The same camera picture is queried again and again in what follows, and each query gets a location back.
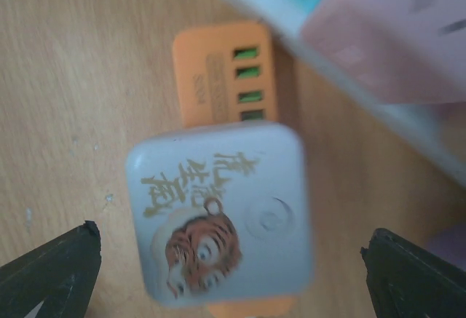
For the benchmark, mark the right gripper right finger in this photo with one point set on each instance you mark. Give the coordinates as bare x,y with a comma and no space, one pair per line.
405,280

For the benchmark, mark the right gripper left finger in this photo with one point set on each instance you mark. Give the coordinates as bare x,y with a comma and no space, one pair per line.
56,278

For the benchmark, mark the white cube socket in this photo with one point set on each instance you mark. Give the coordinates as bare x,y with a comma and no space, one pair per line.
221,213

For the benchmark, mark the pink cube socket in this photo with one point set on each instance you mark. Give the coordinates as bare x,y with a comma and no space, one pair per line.
400,51

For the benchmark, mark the purple power strip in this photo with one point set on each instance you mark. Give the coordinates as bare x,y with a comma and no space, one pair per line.
450,245

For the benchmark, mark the orange power strip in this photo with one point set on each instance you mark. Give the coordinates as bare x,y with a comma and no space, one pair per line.
225,73

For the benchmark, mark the long white power strip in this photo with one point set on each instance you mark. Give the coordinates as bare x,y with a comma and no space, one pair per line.
436,130

